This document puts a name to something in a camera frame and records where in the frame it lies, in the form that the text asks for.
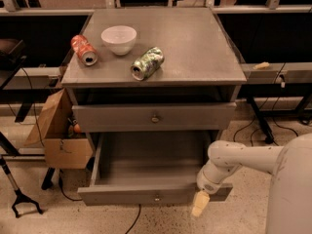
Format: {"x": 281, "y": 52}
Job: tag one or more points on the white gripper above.
{"x": 206, "y": 186}

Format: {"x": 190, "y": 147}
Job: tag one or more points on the grey drawer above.
{"x": 146, "y": 168}
{"x": 154, "y": 117}

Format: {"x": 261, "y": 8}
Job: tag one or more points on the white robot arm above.
{"x": 290, "y": 166}

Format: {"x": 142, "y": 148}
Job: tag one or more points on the grey top drawer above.
{"x": 154, "y": 117}

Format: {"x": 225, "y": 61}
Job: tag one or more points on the grey drawer cabinet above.
{"x": 199, "y": 65}

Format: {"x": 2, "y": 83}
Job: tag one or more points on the brown cardboard box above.
{"x": 63, "y": 148}

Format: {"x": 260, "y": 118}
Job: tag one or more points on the orange fruit in box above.
{"x": 77, "y": 129}

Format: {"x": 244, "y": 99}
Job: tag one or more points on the green soda can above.
{"x": 144, "y": 66}

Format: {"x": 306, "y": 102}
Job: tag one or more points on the small cream foam piece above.
{"x": 262, "y": 65}

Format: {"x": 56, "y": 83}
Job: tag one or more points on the white ceramic bowl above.
{"x": 119, "y": 39}

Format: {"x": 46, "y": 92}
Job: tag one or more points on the black grabber tool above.
{"x": 20, "y": 197}

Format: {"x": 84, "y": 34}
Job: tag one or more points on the orange soda can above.
{"x": 85, "y": 52}

